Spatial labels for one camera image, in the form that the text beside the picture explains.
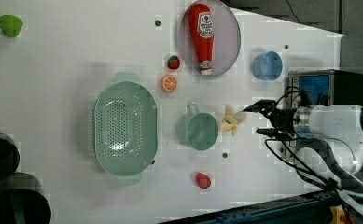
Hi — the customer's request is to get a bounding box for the blue metal frame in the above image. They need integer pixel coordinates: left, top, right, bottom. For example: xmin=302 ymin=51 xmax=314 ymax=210
xmin=160 ymin=189 xmax=363 ymax=224

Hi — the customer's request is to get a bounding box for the black toy oven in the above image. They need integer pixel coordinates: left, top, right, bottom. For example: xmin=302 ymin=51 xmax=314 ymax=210
xmin=288 ymin=69 xmax=363 ymax=106

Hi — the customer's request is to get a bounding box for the yellow plush peeled banana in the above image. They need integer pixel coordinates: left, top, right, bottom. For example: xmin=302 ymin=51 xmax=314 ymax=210
xmin=218 ymin=105 xmax=247 ymax=136

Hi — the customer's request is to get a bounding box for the red toy fruit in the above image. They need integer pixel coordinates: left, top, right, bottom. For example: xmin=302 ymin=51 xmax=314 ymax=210
xmin=195 ymin=173 xmax=212 ymax=189

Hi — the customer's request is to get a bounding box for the green toy object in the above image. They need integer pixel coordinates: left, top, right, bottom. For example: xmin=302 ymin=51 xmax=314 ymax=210
xmin=0 ymin=15 xmax=23 ymax=38

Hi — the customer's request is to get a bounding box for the orange slice toy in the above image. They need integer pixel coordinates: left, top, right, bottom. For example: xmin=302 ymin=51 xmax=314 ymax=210
xmin=161 ymin=75 xmax=177 ymax=92

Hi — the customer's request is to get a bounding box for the black cable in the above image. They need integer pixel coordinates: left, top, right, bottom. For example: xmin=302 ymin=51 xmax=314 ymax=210
xmin=264 ymin=138 xmax=342 ymax=190

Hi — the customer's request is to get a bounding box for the red plush ketchup bottle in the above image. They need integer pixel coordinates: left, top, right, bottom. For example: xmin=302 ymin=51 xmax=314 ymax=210
xmin=188 ymin=4 xmax=215 ymax=75

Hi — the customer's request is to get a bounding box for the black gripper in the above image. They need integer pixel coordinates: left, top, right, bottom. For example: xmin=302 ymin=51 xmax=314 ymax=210
xmin=244 ymin=99 xmax=296 ymax=139

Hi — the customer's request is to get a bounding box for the green perforated colander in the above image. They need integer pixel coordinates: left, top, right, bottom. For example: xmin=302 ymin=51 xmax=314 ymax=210
xmin=93 ymin=72 xmax=158 ymax=186

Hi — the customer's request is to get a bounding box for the red toy strawberry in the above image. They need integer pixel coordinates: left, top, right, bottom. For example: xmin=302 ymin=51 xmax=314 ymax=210
xmin=167 ymin=55 xmax=180 ymax=70

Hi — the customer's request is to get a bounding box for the black cylinder lower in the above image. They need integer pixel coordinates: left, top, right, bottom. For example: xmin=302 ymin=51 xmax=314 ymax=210
xmin=0 ymin=173 xmax=51 ymax=224

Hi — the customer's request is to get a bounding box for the green mug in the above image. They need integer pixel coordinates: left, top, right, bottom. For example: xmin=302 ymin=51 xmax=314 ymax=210
xmin=176 ymin=104 xmax=219 ymax=151

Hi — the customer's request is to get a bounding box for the blue cup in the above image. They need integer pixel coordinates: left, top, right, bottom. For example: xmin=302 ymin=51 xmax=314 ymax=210
xmin=252 ymin=51 xmax=283 ymax=80

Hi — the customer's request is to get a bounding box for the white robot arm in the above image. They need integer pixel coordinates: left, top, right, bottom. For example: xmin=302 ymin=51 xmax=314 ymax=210
xmin=244 ymin=100 xmax=363 ymax=198

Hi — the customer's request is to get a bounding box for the grey round plate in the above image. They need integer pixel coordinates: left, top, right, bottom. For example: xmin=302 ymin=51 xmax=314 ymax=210
xmin=178 ymin=0 xmax=241 ymax=76

